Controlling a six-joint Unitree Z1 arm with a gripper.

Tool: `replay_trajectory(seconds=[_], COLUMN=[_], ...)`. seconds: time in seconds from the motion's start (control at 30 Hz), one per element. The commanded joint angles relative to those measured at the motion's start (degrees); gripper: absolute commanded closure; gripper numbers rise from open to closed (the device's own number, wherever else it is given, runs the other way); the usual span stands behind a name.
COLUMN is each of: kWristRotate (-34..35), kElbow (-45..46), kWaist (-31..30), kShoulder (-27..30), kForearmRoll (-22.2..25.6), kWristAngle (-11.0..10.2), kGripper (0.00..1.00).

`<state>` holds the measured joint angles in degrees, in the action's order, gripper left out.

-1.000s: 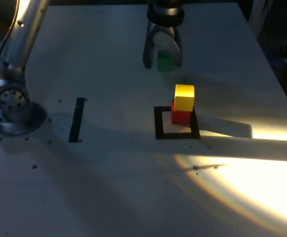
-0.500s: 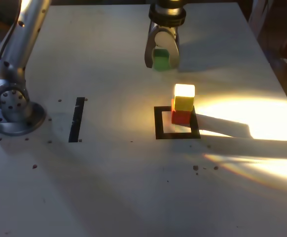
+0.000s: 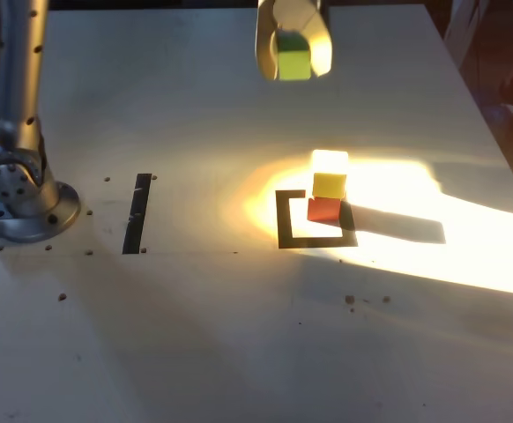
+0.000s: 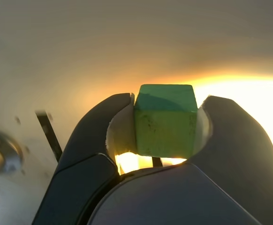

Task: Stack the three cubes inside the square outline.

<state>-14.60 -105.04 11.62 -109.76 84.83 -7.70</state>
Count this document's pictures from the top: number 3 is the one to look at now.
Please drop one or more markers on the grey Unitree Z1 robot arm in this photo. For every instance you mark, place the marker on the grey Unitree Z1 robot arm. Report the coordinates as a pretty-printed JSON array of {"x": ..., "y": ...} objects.
[{"x": 18, "y": 88}]

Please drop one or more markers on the black tape strip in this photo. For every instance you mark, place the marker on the black tape strip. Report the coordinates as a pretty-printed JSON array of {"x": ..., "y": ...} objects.
[{"x": 136, "y": 216}]

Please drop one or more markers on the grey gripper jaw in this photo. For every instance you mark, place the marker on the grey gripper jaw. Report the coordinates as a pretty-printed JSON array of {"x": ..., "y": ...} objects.
[
  {"x": 302, "y": 15},
  {"x": 265, "y": 44}
]

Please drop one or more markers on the blue background object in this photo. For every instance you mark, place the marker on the blue background object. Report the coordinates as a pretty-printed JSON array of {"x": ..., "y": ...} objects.
[{"x": 496, "y": 115}]

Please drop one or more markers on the yellow cube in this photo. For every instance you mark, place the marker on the yellow cube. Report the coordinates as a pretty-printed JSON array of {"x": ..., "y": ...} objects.
[{"x": 329, "y": 185}]

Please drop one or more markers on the green cube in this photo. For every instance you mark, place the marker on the green cube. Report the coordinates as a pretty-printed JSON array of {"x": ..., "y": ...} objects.
[{"x": 294, "y": 64}]

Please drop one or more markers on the black tape square outline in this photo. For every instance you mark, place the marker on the black tape square outline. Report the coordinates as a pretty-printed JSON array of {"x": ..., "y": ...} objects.
[{"x": 284, "y": 220}]

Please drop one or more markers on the red cube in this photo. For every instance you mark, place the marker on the red cube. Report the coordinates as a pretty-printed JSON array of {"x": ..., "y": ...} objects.
[{"x": 322, "y": 210}]

